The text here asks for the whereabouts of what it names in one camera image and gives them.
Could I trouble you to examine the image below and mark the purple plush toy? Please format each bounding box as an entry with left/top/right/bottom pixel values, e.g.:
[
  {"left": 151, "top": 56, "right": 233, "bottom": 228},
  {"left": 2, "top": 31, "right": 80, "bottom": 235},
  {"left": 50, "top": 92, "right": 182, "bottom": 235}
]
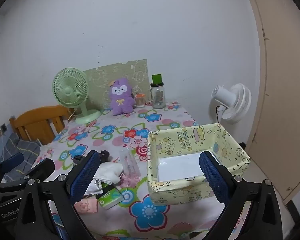
[{"left": 108, "top": 78, "right": 136, "bottom": 116}]

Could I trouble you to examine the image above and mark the glass jar with green lid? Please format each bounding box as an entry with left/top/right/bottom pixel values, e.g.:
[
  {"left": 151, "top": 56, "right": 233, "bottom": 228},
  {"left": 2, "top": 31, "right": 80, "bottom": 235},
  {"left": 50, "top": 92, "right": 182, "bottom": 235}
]
[{"left": 150, "top": 74, "right": 167, "bottom": 109}]

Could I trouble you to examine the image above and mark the green desk fan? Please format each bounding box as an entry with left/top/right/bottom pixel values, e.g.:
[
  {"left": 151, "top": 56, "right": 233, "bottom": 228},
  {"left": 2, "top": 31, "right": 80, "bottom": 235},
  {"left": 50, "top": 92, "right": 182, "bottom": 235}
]
[{"left": 52, "top": 67, "right": 102, "bottom": 125}]

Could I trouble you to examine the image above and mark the beige fan cable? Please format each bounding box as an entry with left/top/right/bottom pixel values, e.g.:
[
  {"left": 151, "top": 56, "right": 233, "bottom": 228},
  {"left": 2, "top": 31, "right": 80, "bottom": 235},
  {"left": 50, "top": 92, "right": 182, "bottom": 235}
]
[{"left": 66, "top": 107, "right": 78, "bottom": 123}]

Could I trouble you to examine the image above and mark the white printed wrapper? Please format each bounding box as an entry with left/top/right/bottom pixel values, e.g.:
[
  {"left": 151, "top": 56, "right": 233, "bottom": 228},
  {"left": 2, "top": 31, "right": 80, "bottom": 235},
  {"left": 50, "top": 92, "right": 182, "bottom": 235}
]
[{"left": 86, "top": 177, "right": 103, "bottom": 196}]

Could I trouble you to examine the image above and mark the white cloth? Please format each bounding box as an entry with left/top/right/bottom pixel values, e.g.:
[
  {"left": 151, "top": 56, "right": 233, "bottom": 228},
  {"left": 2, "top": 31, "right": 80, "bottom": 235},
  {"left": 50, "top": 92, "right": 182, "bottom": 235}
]
[{"left": 91, "top": 162, "right": 124, "bottom": 184}]

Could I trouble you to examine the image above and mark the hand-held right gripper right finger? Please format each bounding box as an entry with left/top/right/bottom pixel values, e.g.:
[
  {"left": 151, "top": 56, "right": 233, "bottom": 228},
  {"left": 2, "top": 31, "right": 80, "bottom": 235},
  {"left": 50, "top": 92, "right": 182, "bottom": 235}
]
[{"left": 199, "top": 151, "right": 283, "bottom": 240}]

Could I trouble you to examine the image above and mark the yellow cartoon fabric storage box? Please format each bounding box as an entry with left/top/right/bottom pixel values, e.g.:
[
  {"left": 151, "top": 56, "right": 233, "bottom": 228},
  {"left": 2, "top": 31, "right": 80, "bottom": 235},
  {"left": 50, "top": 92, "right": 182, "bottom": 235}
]
[{"left": 146, "top": 123, "right": 251, "bottom": 204}]

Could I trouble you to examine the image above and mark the grey plaid bedding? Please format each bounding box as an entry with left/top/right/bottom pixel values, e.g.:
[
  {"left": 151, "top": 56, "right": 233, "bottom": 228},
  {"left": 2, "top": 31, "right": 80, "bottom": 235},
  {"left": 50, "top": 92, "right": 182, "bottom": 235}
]
[{"left": 0, "top": 132, "right": 42, "bottom": 180}]

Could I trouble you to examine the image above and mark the pink small packet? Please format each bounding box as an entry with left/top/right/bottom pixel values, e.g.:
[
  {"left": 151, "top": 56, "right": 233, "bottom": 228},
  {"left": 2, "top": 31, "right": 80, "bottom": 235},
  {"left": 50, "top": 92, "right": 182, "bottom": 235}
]
[{"left": 74, "top": 197, "right": 98, "bottom": 213}]

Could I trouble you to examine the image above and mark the green tissue pack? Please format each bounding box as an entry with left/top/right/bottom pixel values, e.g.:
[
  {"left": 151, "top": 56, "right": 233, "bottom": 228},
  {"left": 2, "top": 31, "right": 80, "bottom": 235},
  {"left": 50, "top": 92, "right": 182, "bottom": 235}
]
[{"left": 97, "top": 184, "right": 125, "bottom": 209}]

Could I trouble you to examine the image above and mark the small jar with orange lid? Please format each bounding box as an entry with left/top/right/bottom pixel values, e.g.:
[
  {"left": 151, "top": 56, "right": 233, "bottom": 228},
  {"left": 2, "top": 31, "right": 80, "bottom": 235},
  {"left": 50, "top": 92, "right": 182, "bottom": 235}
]
[{"left": 135, "top": 93, "right": 146, "bottom": 108}]

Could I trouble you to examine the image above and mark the black plastic bag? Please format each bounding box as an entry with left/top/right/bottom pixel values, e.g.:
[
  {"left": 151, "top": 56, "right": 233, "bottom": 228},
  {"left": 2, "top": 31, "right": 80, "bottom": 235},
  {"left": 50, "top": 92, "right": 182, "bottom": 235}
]
[{"left": 100, "top": 149, "right": 113, "bottom": 162}]

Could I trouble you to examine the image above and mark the green patterned board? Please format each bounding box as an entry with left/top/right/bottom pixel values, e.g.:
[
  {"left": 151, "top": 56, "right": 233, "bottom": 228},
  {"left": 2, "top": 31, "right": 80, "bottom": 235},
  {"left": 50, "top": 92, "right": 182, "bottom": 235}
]
[{"left": 83, "top": 59, "right": 148, "bottom": 110}]

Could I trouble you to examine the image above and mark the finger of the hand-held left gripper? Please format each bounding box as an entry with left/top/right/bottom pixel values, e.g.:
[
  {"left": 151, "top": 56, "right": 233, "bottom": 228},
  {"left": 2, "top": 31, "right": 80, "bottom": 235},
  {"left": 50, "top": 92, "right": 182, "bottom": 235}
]
[
  {"left": 0, "top": 158, "right": 56, "bottom": 190},
  {"left": 0, "top": 152, "right": 25, "bottom": 183}
]

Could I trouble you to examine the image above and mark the beige door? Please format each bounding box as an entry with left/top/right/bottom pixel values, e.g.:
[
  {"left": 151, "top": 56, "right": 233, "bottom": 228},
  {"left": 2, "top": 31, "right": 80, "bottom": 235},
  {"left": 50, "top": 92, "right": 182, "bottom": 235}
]
[{"left": 241, "top": 0, "right": 300, "bottom": 205}]

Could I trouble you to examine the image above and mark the clear plastic jar with cotton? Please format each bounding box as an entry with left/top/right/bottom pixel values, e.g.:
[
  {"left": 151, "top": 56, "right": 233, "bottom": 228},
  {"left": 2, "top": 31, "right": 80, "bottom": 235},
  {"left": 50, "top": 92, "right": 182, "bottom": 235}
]
[{"left": 119, "top": 149, "right": 142, "bottom": 178}]

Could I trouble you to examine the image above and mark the white standing fan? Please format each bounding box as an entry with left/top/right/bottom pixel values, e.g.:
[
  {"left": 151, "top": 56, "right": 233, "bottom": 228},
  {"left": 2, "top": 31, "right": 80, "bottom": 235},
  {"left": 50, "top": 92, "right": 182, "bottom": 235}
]
[{"left": 209, "top": 83, "right": 252, "bottom": 125}]

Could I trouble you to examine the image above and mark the floral tablecloth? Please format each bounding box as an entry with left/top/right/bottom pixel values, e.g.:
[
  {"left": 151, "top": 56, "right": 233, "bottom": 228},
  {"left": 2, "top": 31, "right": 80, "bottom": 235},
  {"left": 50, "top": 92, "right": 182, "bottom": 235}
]
[{"left": 35, "top": 101, "right": 240, "bottom": 240}]

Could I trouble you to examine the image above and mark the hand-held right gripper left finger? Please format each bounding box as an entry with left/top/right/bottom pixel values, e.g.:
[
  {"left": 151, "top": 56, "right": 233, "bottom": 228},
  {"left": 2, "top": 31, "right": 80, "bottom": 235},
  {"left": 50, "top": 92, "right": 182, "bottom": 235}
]
[{"left": 15, "top": 150, "right": 102, "bottom": 240}]

